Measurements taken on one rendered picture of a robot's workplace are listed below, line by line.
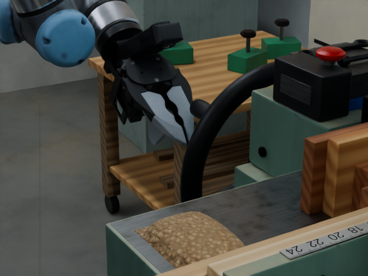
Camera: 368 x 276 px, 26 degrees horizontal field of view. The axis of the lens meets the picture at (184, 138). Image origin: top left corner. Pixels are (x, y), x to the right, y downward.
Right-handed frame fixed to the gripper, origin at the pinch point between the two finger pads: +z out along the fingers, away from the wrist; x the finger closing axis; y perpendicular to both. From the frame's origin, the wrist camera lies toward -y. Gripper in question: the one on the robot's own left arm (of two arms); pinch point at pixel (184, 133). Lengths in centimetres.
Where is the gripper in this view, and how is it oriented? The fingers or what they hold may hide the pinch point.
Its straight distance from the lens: 104.8
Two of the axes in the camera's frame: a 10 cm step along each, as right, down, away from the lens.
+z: 4.4, 7.5, -4.9
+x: -8.6, 2.0, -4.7
